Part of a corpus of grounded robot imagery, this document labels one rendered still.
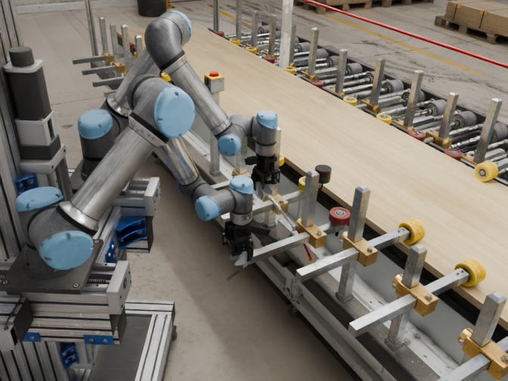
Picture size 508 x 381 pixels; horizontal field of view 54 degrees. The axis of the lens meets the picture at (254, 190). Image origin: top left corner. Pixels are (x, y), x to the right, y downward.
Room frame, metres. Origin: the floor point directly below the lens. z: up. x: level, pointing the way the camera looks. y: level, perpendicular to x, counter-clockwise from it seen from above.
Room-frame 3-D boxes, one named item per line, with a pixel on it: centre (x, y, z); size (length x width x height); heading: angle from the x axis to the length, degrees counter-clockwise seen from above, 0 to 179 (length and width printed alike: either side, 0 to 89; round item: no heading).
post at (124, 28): (3.23, 0.87, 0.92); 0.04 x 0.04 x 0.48; 33
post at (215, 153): (2.19, 0.20, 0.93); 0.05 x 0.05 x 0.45; 33
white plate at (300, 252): (1.56, -0.17, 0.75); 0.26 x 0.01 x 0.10; 33
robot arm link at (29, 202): (1.08, 0.56, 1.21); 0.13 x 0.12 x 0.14; 39
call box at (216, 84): (2.19, 0.20, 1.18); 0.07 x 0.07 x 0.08; 33
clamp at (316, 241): (1.53, -0.22, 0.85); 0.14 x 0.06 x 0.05; 33
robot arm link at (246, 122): (1.62, 0.07, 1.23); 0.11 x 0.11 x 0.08; 81
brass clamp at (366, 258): (1.32, -0.36, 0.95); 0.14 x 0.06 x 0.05; 33
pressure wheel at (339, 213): (1.58, -0.33, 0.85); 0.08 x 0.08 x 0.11
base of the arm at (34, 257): (1.09, 0.57, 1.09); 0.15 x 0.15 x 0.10
